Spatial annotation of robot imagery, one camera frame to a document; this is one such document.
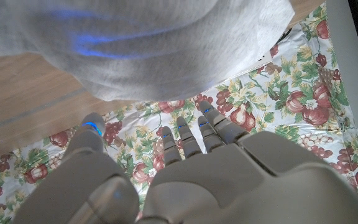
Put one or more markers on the floral fruit print backdrop cloth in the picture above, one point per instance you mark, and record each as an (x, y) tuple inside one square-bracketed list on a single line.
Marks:
[(291, 105)]

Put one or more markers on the white power strip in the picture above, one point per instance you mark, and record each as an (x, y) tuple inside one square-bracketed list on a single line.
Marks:
[(263, 60)]

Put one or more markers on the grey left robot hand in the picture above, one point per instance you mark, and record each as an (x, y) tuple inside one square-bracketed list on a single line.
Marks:
[(222, 186)]

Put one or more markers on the grey shirt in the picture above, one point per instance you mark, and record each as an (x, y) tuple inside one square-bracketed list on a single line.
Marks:
[(135, 46)]

